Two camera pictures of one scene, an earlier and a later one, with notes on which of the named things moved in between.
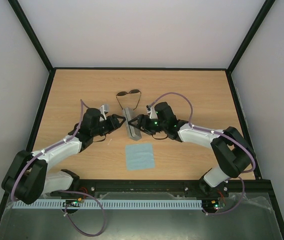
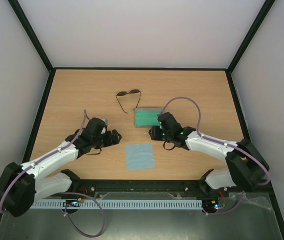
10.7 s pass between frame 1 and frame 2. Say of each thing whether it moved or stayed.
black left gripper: moved
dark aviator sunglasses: stayed
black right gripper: moved
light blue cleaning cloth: stayed
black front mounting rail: stayed
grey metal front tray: stayed
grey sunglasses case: moved
